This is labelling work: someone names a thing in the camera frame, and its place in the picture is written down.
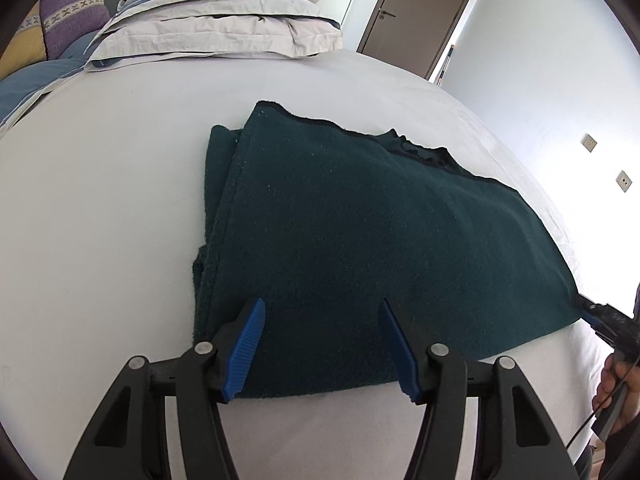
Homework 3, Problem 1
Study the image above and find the white wardrobe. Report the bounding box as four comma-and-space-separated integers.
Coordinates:
320, 0, 398, 51

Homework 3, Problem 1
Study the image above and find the brown door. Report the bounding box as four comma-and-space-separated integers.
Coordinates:
356, 0, 482, 81

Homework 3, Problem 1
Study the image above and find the person's right hand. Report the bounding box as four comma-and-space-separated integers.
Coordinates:
591, 352, 636, 433

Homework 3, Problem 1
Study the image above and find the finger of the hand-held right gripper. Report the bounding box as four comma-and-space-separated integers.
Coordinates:
575, 295, 621, 317
580, 308, 620, 343

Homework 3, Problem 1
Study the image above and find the dark green sweater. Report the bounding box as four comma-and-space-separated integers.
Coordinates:
191, 100, 582, 401

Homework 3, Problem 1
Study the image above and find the blue pillow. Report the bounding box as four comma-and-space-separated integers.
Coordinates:
0, 35, 101, 131

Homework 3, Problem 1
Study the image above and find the folded grey blue duvet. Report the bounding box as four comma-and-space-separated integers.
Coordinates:
84, 0, 345, 72

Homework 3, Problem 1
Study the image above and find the black cable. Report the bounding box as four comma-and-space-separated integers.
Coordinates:
565, 350, 640, 450

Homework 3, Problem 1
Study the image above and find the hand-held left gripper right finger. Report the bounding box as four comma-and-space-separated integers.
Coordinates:
378, 299, 576, 480

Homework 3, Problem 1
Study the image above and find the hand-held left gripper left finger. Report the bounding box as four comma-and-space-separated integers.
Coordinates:
62, 297, 266, 480

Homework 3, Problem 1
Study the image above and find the person's dark clothing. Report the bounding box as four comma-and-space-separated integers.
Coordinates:
575, 432, 640, 480

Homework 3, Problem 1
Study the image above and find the purple patterned cushion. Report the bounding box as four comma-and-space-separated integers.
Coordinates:
39, 0, 111, 61

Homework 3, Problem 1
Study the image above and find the yellow patterned cushion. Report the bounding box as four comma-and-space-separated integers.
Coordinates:
0, 2, 47, 81

